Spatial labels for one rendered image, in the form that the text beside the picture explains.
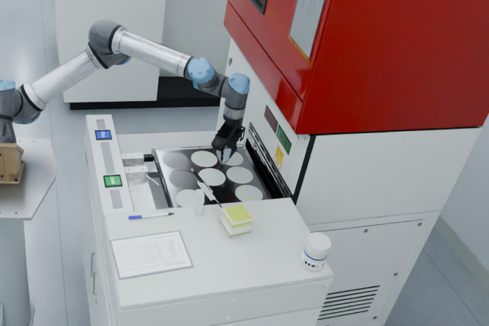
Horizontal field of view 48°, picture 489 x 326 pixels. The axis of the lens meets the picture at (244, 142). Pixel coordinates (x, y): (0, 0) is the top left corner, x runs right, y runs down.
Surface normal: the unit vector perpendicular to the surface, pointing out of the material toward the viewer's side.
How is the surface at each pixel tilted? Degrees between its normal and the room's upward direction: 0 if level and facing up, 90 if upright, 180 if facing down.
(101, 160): 0
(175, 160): 0
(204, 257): 0
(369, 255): 90
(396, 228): 90
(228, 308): 90
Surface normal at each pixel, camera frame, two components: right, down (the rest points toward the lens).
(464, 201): -0.94, 0.04
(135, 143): 0.17, -0.81
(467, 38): 0.31, 0.58
